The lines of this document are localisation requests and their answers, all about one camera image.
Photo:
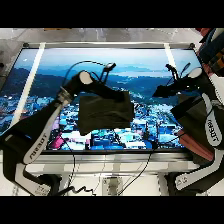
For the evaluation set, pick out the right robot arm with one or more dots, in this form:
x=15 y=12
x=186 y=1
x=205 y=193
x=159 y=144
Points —
x=213 y=130

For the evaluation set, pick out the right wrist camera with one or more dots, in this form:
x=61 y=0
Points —
x=170 y=69

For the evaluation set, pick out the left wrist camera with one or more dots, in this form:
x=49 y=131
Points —
x=109 y=66

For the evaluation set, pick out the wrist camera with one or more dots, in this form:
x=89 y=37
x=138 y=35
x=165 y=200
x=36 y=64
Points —
x=170 y=69
x=109 y=66

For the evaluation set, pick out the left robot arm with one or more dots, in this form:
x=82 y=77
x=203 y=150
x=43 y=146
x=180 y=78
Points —
x=46 y=128

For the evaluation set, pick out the dark green pants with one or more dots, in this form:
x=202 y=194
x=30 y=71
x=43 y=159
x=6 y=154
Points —
x=103 y=115

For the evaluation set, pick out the silver frame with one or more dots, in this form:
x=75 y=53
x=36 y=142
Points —
x=113 y=166

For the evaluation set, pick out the heap of clothes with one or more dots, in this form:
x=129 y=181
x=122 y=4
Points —
x=213 y=46

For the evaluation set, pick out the dark brown garment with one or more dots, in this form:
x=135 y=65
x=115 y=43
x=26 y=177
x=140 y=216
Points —
x=190 y=116

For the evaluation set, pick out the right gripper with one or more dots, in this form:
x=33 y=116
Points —
x=168 y=90

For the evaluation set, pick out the red garment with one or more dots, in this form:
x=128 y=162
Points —
x=198 y=148

